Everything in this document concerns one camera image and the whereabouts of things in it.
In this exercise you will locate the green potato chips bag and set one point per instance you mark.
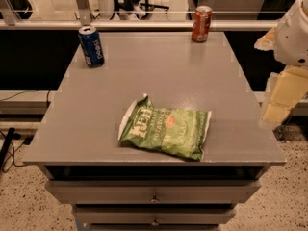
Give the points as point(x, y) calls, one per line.
point(176, 132)

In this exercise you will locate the grey drawer cabinet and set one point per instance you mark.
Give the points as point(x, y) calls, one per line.
point(78, 138)

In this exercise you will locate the lower grey drawer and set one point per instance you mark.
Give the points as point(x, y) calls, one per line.
point(155, 215)

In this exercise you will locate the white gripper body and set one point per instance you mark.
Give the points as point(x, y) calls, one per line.
point(293, 40)

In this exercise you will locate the orange soda can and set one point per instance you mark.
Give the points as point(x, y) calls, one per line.
point(201, 23)

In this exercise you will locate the blue pepsi can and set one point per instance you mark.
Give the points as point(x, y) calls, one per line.
point(91, 45)

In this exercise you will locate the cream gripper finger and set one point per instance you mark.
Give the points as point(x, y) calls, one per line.
point(283, 92)
point(266, 42)

